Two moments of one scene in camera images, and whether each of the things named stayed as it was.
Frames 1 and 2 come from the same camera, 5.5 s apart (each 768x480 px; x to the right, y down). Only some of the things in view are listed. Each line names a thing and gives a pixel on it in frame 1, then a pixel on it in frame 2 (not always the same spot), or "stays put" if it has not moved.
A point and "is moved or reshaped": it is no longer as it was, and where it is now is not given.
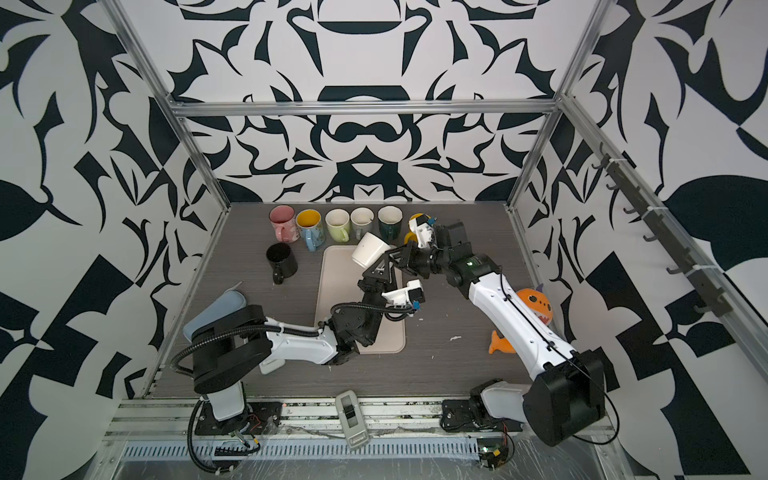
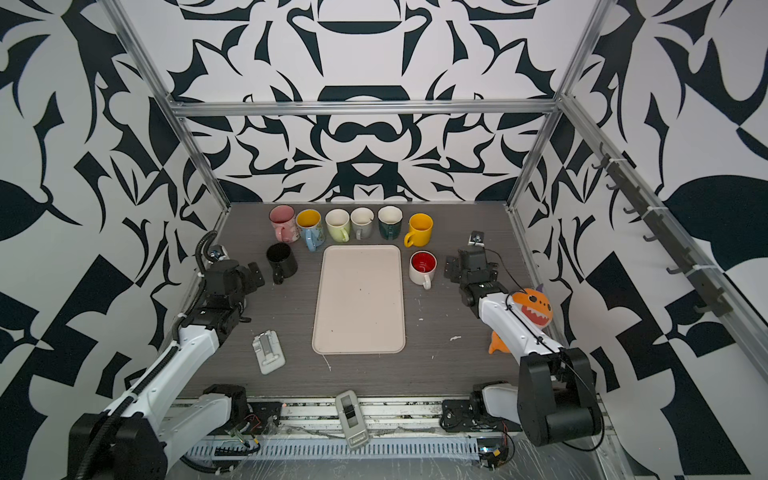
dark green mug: x=389 y=221 stays put
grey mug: x=362 y=219 stays put
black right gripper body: x=426 y=262 -> x=455 y=264
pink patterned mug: x=283 y=218 stays put
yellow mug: x=412 y=235 stays put
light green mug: x=337 y=223 stays put
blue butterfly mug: x=308 y=221 stays put
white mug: x=369 y=250 is moved or reshaped
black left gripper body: x=369 y=309 -> x=248 y=283
